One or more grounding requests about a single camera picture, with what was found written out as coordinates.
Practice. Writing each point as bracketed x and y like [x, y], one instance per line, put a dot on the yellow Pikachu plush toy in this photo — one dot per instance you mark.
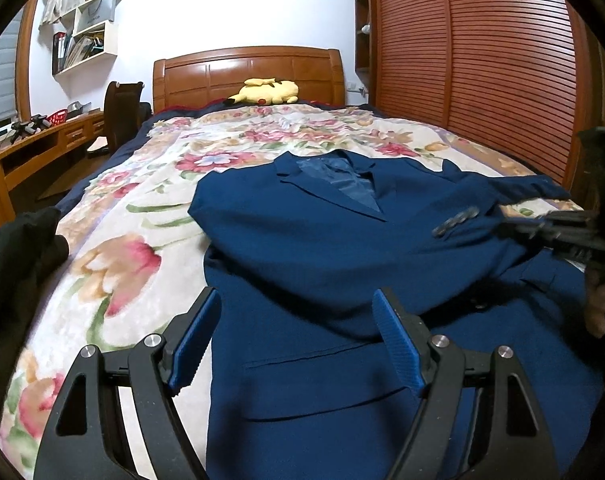
[265, 92]

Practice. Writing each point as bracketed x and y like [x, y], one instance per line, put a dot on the navy blue suit jacket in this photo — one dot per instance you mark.
[303, 386]

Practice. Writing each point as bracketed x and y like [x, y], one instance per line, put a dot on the person's right hand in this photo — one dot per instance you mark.
[594, 312]

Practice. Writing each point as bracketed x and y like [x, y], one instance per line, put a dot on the wooden bed headboard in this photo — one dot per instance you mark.
[198, 79]

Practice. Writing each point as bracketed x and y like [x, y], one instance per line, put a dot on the red basket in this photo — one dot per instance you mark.
[58, 117]

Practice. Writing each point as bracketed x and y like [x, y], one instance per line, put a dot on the white wall shelf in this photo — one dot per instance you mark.
[83, 34]

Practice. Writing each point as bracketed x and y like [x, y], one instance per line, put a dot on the black garment on bed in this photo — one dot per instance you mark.
[30, 251]

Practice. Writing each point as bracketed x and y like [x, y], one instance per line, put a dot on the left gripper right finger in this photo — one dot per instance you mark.
[508, 437]

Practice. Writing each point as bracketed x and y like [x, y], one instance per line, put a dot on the wooden desk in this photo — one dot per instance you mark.
[28, 156]

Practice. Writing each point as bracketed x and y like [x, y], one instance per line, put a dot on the grey window blind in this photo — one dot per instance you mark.
[8, 49]

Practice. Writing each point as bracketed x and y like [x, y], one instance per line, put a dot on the dark wooden chair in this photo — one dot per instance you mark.
[124, 114]

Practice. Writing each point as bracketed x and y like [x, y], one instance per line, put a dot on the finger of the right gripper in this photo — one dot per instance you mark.
[527, 227]

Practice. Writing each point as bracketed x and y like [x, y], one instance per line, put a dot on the floral bed blanket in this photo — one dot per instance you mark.
[137, 256]

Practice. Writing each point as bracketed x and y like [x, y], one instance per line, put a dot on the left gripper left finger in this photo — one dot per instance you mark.
[85, 437]

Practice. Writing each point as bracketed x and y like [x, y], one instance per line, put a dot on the wooden louvered wardrobe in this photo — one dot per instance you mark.
[522, 77]

